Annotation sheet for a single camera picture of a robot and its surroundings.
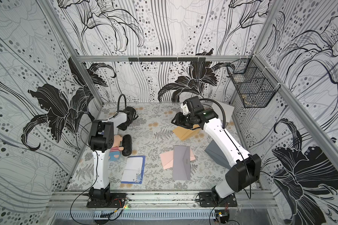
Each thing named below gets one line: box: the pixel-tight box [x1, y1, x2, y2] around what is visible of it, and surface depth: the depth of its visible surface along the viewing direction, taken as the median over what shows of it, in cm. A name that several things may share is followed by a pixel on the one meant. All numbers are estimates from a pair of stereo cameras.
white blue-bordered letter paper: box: [121, 155, 146, 185], surface depth 85 cm
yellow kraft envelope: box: [172, 124, 201, 141], surface depth 100 cm
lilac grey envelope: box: [172, 145, 191, 181], surface depth 86 cm
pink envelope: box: [159, 148, 197, 171], surface depth 90 cm
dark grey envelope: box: [204, 139, 232, 170], surface depth 90 cm
